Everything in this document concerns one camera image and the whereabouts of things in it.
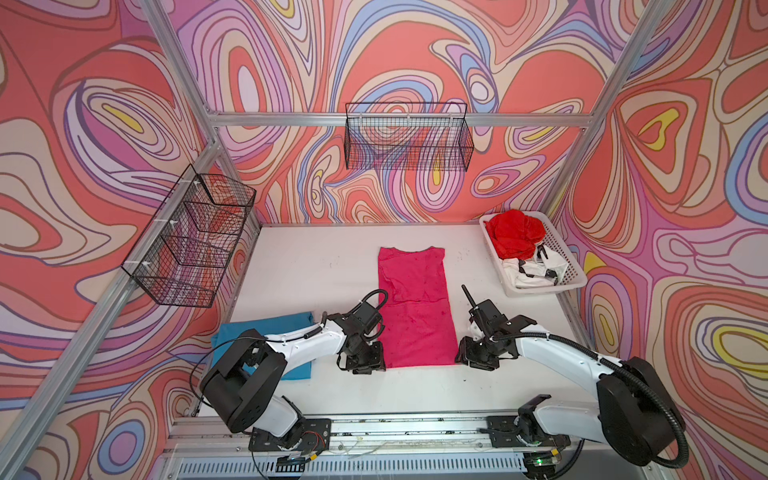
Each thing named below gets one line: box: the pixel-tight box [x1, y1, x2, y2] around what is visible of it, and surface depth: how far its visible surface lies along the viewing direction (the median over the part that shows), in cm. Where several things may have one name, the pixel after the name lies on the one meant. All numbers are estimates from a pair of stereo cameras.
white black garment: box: [502, 244, 569, 289], surface depth 102 cm
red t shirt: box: [483, 210, 547, 260], surface depth 109 cm
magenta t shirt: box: [378, 247, 459, 368], surface depth 97 cm
